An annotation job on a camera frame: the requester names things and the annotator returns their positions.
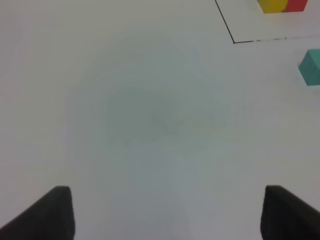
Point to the template yellow block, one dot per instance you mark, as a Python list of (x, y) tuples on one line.
[(272, 6)]

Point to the teal block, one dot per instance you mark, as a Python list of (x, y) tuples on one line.
[(310, 67)]

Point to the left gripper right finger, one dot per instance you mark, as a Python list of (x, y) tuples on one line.
[(287, 217)]

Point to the template red block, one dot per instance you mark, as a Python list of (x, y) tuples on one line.
[(293, 6)]

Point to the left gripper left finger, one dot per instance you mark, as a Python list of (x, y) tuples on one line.
[(49, 218)]

